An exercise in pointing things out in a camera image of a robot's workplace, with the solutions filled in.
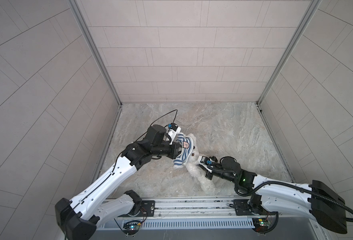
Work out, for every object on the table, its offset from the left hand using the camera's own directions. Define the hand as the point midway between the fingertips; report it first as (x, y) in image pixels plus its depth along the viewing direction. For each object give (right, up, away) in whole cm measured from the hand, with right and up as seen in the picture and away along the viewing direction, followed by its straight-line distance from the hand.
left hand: (188, 150), depth 67 cm
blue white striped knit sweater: (0, +3, -1) cm, 3 cm away
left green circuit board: (-25, -34, -2) cm, 42 cm away
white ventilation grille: (-2, -34, +1) cm, 34 cm away
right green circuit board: (+34, -35, +1) cm, 48 cm away
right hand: (+4, -8, +7) cm, 11 cm away
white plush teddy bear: (+5, -11, +2) cm, 12 cm away
